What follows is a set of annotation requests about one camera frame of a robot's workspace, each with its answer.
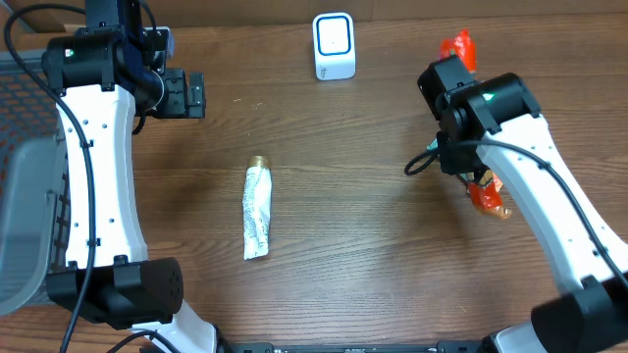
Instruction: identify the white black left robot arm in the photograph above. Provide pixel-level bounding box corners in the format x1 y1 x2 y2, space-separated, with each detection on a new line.
42 25 221 352

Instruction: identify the white tube gold cap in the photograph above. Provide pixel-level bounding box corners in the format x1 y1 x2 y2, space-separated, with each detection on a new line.
242 156 273 260

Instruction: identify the grey plastic shopping basket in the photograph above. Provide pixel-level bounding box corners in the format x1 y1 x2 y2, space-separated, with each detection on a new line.
1 52 70 316

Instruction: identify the white barcode scanner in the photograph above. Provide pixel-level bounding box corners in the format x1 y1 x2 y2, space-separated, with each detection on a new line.
312 12 356 81

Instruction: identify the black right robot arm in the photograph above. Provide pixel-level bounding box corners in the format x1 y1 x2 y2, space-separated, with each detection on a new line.
418 67 627 352

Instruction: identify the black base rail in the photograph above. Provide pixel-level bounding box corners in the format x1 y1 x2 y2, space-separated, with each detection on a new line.
228 340 481 353

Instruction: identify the orange pasta package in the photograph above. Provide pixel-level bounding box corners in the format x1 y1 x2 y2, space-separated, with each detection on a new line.
439 28 511 220

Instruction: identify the teal snack bar wrapper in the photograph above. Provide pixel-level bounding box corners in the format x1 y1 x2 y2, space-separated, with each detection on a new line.
426 139 438 151

